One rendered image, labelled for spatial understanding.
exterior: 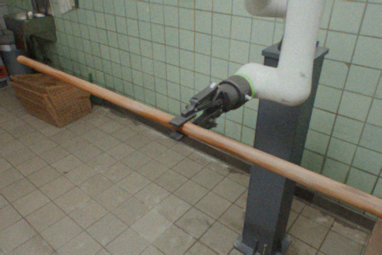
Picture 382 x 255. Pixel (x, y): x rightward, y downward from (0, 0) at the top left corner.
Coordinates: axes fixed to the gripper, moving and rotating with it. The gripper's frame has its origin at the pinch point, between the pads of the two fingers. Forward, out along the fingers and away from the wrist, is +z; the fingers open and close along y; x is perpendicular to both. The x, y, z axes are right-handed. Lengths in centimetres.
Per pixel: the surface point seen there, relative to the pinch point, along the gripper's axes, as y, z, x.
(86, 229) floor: 120, -15, 95
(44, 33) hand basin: 51, -122, 302
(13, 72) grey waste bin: 105, -101, 365
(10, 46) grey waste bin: 72, -106, 362
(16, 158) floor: 120, -23, 204
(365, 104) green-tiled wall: 39, -126, -24
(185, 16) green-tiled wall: 9, -130, 105
